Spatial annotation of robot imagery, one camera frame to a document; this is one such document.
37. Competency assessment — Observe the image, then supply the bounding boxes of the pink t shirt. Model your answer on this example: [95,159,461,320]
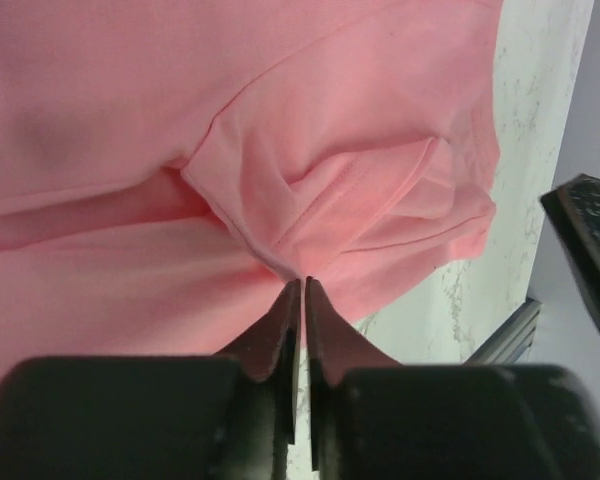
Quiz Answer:
[0,1,502,378]

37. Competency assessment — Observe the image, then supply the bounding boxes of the aluminium front rail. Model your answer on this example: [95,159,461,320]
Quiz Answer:
[465,298,542,364]

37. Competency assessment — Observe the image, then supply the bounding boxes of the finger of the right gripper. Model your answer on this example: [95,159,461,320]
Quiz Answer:
[540,174,600,334]

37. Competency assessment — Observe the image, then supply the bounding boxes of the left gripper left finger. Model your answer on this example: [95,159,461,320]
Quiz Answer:
[0,281,300,479]

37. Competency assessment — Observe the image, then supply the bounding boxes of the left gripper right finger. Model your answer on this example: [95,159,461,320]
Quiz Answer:
[305,278,600,479]

